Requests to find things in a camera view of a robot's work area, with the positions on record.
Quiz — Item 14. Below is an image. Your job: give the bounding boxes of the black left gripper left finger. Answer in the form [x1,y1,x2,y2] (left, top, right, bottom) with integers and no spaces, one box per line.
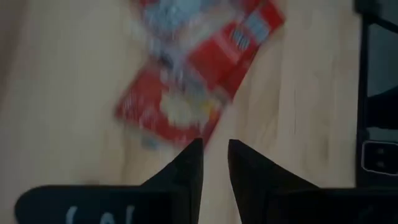
[14,138,205,224]

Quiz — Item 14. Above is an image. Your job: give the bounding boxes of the black metal frame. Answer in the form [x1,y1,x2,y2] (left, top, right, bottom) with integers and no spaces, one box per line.
[354,0,398,189]

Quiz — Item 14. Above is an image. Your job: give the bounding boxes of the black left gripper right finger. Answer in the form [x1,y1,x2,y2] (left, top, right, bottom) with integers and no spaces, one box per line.
[228,139,398,224]

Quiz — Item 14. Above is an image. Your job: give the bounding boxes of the red popcorn bag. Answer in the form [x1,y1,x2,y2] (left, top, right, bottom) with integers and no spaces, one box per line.
[114,62,226,150]
[136,0,286,102]

